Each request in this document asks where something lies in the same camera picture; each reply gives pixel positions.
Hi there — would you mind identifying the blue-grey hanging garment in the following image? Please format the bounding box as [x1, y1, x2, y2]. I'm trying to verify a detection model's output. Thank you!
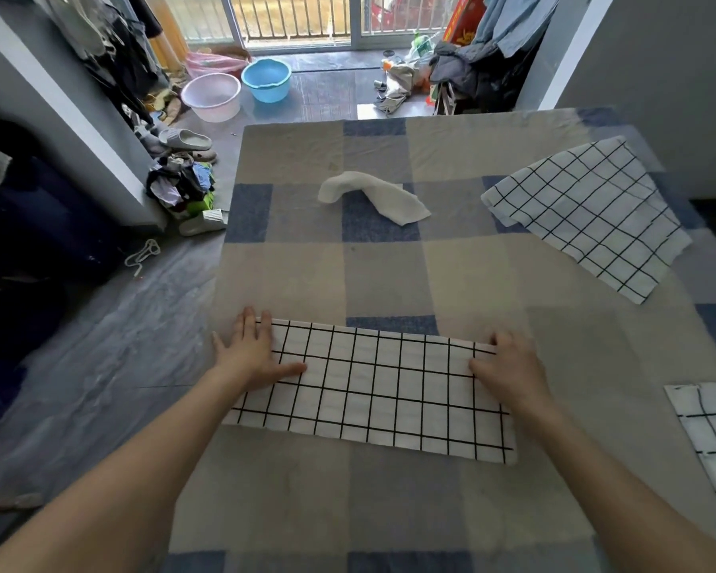
[471, 0, 562, 60]

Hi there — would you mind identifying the rack of hanging clothes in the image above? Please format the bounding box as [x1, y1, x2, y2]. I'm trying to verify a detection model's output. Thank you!
[29, 0, 169, 121]

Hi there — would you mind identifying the dark blue suitcase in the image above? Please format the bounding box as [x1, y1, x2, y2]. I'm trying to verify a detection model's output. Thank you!
[0, 154, 122, 283]

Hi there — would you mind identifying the blue basin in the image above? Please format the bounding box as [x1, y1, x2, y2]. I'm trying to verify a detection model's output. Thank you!
[240, 57, 293, 104]

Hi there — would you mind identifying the wooden bench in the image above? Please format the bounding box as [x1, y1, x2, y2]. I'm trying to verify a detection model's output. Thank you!
[0, 492, 44, 515]

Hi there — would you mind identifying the red car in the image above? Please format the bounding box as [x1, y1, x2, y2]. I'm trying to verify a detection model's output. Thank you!
[369, 0, 454, 32]

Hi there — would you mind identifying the plain white cloth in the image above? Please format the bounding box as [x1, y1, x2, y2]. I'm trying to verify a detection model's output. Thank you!
[317, 170, 432, 228]

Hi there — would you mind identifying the yellow curtain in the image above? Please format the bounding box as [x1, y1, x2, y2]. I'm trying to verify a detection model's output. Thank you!
[142, 0, 189, 72]

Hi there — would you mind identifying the person's right hand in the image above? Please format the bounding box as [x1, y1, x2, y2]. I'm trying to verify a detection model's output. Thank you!
[468, 332, 554, 424]

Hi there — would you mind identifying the person's left forearm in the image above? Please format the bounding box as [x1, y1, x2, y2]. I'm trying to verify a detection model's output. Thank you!
[0, 366, 258, 573]

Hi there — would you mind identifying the pale pink basin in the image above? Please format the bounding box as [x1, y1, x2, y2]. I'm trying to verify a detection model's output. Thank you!
[181, 72, 242, 123]

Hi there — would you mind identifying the deep pink basin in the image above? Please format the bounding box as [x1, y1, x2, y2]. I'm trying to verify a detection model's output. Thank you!
[185, 50, 251, 79]

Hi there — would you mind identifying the person's left hand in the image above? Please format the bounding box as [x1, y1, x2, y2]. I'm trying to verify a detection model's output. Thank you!
[212, 306, 308, 393]

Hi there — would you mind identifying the blue beige plaid tablecloth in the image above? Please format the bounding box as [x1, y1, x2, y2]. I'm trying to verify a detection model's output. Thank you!
[161, 107, 716, 573]

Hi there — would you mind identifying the red yellow printed bag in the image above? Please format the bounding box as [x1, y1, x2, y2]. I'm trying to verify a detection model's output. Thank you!
[441, 0, 488, 47]

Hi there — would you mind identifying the pile of shoes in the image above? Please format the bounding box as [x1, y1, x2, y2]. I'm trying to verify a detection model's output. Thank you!
[122, 100, 230, 238]

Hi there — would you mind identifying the heap of dark clothes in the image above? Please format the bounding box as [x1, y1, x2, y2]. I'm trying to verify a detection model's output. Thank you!
[372, 38, 544, 117]

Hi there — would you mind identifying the white black-checked cloth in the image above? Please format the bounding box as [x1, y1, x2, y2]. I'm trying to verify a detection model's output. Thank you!
[481, 135, 693, 306]
[663, 380, 716, 524]
[222, 318, 519, 466]

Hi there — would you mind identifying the person's right forearm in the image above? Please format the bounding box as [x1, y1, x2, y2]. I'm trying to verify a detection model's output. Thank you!
[522, 399, 716, 573]

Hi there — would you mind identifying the white cord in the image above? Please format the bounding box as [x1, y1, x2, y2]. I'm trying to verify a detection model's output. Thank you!
[123, 238, 161, 279]

